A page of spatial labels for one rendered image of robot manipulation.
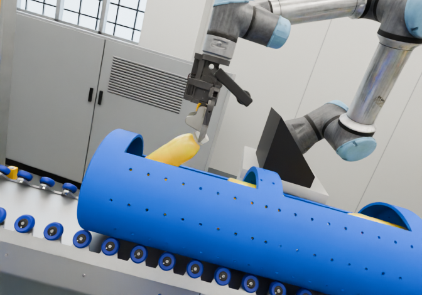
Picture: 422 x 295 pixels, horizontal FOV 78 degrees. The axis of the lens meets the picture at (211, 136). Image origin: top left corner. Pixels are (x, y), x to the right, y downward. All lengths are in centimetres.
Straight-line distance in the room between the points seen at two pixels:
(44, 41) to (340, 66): 305
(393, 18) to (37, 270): 110
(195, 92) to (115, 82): 176
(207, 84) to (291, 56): 281
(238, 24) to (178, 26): 259
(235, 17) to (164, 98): 164
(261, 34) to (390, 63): 39
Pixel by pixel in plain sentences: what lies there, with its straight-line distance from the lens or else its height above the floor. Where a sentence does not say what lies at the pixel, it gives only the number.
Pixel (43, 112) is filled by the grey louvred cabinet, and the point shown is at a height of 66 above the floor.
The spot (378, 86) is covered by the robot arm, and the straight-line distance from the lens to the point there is 90.
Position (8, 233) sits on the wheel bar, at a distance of 87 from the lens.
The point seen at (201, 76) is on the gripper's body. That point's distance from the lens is 65.
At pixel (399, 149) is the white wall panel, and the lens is 392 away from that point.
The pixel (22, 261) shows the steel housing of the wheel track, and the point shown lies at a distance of 87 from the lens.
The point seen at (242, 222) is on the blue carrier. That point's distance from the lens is 64.
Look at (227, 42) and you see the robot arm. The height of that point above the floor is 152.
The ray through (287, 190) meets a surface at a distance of 100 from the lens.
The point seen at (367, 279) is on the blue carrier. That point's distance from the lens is 80.
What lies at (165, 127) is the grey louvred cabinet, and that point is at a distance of 225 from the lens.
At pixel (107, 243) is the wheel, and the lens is 77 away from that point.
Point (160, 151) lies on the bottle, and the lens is 69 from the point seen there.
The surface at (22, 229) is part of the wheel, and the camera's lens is 84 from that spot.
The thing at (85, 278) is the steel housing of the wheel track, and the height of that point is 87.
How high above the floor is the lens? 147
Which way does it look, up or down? 15 degrees down
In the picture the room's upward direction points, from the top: 16 degrees clockwise
